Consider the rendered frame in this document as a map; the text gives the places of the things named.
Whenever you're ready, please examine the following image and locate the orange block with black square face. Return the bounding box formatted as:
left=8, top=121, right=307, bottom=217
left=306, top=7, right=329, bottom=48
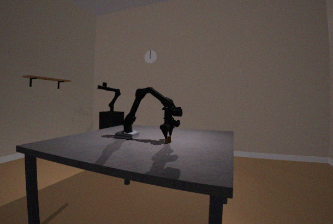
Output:
left=165, top=136, right=171, bottom=143

